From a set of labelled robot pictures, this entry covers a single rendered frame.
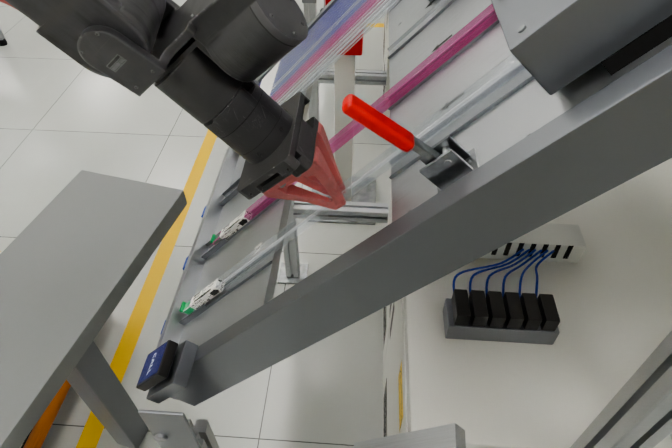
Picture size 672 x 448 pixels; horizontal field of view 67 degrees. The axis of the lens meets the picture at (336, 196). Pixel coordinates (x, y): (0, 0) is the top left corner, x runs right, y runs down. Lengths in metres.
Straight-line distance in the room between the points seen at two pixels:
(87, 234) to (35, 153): 1.37
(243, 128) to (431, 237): 0.18
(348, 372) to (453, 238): 1.09
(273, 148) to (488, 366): 0.49
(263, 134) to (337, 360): 1.10
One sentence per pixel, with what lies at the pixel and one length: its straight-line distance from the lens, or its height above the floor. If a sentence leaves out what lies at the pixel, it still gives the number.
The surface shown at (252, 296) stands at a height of 0.84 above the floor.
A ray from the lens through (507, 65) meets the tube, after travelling 0.43.
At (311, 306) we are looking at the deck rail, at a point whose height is 0.91.
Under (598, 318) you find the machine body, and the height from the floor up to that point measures 0.62.
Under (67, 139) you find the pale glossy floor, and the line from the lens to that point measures 2.41.
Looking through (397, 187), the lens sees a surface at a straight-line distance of 0.45.
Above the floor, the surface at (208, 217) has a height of 0.73.
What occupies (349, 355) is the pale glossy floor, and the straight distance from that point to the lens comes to 1.48.
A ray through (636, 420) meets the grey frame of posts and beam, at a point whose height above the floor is 0.81.
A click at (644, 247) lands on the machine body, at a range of 1.04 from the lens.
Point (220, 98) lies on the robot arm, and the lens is 0.42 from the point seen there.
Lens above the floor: 1.30
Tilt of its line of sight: 44 degrees down
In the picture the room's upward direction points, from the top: straight up
